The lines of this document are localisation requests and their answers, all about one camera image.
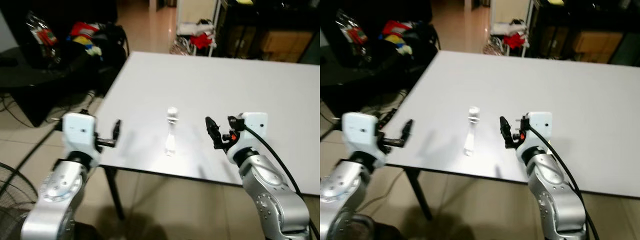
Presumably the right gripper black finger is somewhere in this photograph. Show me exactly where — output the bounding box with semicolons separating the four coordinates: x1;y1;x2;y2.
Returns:
205;116;224;150
500;116;516;150

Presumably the black metal table leg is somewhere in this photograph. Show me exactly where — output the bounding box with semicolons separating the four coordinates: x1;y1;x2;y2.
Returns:
404;168;434;221
103;167;126;221

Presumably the black low desk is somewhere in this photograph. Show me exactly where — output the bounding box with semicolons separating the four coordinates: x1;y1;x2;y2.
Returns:
320;42;442;127
0;42;129;128

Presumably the red cloth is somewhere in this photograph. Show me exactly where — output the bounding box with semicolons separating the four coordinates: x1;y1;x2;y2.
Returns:
502;32;526;50
190;31;215;50

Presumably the red yellow colourful bag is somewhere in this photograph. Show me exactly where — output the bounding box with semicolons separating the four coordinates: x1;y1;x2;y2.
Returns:
69;21;104;57
381;20;414;56

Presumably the black shelf unit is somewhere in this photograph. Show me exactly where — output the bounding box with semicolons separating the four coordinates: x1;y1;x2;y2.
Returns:
527;0;640;66
215;0;321;64

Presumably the brown cardboard box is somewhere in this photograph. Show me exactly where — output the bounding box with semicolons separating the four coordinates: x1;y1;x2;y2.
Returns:
572;31;624;55
260;31;301;55

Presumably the shiny snack bag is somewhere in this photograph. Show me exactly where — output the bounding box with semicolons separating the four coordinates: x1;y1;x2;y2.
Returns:
336;11;369;51
26;11;60;53

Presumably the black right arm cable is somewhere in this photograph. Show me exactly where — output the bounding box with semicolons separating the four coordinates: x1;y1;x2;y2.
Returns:
242;125;321;240
528;125;600;240

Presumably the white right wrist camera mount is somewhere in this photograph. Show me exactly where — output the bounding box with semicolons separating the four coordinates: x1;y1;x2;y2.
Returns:
516;111;554;161
226;112;269;165

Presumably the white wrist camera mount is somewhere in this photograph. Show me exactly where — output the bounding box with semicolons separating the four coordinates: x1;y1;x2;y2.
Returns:
61;112;99;162
226;112;269;165
516;111;554;161
341;112;387;168

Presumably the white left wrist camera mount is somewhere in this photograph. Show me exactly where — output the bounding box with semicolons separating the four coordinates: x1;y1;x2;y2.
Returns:
61;112;99;162
341;112;387;168

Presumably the white wire rack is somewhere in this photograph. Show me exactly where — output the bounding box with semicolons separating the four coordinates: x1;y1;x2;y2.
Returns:
174;0;221;57
482;0;531;57

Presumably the black wire floor fan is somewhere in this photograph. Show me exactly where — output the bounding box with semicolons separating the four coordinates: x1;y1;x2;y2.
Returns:
0;161;40;240

